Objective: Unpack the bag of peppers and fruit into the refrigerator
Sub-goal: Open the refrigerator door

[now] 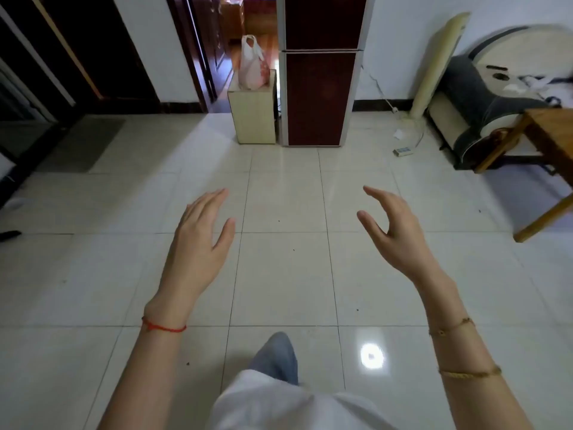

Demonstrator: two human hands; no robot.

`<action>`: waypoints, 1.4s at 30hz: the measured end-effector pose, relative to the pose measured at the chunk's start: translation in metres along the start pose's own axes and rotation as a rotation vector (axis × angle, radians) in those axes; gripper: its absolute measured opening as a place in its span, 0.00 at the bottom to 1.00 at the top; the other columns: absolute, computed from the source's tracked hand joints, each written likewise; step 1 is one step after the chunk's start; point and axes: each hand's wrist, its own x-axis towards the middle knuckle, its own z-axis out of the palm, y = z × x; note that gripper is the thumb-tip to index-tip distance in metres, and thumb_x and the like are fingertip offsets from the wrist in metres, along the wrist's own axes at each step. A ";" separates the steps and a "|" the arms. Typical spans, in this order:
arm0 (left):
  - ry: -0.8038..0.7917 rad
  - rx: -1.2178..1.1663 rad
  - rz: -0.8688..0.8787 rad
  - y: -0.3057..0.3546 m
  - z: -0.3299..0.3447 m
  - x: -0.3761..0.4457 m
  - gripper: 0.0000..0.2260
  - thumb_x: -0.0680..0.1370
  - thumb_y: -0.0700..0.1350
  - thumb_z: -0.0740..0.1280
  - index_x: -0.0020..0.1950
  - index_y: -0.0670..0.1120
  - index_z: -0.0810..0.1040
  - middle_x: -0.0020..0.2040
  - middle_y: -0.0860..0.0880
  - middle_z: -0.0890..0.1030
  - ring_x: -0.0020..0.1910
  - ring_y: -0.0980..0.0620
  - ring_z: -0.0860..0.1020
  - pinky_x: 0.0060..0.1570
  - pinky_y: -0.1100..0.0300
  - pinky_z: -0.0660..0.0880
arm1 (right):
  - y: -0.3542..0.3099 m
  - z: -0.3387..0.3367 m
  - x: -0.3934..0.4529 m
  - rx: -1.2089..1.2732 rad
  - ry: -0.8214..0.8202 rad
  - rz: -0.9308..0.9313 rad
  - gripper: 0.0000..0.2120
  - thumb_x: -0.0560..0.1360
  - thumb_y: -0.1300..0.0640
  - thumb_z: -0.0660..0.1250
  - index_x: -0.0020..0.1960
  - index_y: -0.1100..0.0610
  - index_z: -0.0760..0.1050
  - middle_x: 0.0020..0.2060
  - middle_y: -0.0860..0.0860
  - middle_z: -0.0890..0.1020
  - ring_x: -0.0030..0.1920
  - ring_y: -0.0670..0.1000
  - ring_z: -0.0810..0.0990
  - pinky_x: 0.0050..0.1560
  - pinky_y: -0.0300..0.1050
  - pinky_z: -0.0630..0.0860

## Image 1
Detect person's left hand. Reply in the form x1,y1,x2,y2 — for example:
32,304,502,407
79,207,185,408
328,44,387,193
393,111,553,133
150,188,237,306

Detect wooden bedside cabinet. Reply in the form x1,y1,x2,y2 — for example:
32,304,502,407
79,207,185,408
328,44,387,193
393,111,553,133
220,0,246,42

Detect dark wooden door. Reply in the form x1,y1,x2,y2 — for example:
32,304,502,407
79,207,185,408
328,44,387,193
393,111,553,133
186,0,232,102

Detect blue jeans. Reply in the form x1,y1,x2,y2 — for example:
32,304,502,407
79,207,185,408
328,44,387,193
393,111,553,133
248,331,300,386

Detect white red-printed plastic bag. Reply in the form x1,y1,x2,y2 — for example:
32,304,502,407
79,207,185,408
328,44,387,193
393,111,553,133
238,34,272,91

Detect beige round table top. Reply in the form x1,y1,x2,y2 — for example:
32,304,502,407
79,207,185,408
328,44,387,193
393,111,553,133
467,24,573,112

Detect dark sliding door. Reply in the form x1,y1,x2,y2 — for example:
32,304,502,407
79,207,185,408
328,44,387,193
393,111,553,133
0,0,160,207

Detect red string bracelet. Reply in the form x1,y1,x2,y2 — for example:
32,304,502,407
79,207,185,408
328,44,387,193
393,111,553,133
141,317,187,334

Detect person's left forearm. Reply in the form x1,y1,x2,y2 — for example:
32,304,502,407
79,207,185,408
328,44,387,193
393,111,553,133
97,302,200,430

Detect cream foam board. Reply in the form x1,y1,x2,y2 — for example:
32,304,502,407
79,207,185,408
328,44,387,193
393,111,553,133
409,12,472,119

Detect dark red refrigerator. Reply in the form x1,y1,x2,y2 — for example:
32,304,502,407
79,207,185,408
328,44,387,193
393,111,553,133
276,0,376,148

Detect person's right forearm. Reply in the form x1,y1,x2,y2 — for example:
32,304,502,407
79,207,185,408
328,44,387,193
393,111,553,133
414,272,536,430

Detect white crumpled plastic sheet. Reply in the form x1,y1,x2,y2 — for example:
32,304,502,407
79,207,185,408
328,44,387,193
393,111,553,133
503,75,565,102

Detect red covered bed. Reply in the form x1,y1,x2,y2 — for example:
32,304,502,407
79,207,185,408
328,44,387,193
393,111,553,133
244,0,278,37

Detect person's right hand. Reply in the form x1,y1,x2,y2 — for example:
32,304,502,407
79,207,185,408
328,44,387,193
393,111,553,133
356,186,451,288

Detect grey floor mat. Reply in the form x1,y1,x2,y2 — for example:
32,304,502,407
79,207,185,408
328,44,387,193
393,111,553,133
35,116,126,174

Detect dark wooden door frame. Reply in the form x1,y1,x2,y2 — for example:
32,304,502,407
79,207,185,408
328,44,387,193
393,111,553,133
164,0,211,113

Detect thin gold chain bracelet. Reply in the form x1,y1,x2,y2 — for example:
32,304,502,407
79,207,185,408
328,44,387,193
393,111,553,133
429,317,475,339

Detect white power cable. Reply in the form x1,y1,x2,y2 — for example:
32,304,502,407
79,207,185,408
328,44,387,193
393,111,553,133
361,66,426,151

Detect wooden table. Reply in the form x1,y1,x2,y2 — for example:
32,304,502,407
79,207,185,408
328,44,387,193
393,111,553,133
474,107,573,243

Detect dark grey sofa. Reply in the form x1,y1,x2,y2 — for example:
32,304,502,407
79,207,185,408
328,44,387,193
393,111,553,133
427,56,556,171

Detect beige small cabinet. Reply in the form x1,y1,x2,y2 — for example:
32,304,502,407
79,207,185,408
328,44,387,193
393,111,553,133
227,69,278,145

